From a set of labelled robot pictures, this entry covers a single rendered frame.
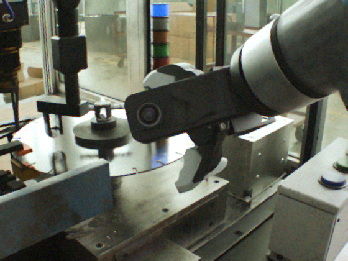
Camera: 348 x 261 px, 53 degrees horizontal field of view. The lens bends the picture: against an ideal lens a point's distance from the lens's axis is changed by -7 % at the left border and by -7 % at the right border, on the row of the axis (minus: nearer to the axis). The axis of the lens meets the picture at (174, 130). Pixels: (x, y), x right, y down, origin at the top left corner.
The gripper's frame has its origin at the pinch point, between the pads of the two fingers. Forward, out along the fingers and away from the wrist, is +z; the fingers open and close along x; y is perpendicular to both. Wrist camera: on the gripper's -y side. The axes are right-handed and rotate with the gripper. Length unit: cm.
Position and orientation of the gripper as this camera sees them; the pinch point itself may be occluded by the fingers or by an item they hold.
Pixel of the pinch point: (156, 137)
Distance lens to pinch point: 47.9
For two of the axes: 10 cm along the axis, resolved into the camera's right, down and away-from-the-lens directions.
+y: 8.4, -2.0, 5.1
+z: -4.5, 2.7, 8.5
